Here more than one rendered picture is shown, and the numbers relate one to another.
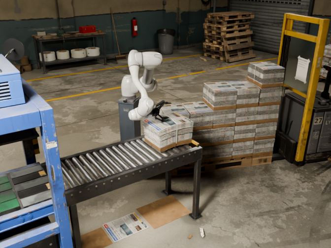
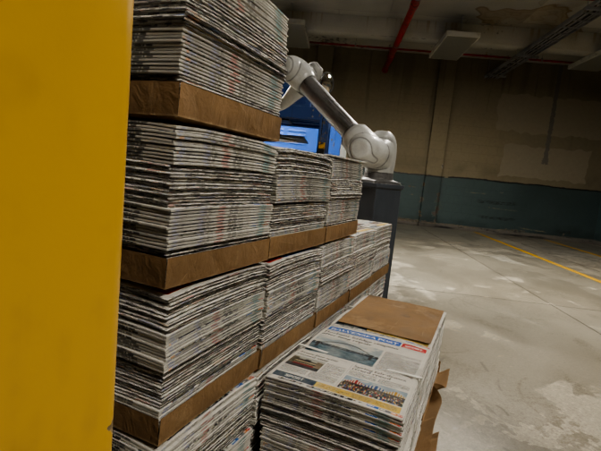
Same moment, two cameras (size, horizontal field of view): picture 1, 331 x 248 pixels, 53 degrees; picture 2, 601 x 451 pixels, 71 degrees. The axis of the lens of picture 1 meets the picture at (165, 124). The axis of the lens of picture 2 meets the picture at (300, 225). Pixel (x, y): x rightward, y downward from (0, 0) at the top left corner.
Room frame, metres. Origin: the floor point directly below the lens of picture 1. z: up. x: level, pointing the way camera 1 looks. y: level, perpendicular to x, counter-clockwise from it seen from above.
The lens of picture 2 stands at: (4.64, -1.64, 1.01)
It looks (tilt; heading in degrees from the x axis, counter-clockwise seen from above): 7 degrees down; 128
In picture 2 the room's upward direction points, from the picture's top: 6 degrees clockwise
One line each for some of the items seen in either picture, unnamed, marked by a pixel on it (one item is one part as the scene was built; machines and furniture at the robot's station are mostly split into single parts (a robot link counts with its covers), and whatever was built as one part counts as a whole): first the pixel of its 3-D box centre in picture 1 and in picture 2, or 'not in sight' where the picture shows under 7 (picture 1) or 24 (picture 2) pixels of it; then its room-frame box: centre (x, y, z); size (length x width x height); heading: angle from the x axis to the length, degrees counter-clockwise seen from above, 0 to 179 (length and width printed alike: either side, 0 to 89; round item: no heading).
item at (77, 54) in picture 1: (70, 46); not in sight; (9.08, 2.58, 0.55); 1.80 x 0.70 x 1.09; 124
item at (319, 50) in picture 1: (310, 95); not in sight; (3.73, -1.73, 0.97); 0.09 x 0.09 x 1.75; 14
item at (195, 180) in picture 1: (196, 188); not in sight; (2.74, -0.31, 0.34); 0.06 x 0.06 x 0.68; 34
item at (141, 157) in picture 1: (137, 153); not in sight; (2.66, 0.26, 0.77); 0.47 x 0.05 x 0.05; 34
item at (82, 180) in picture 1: (75, 172); not in sight; (2.34, 0.74, 0.77); 0.47 x 0.05 x 0.05; 34
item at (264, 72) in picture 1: (260, 114); (136, 352); (3.95, -1.22, 0.65); 0.39 x 0.30 x 1.29; 14
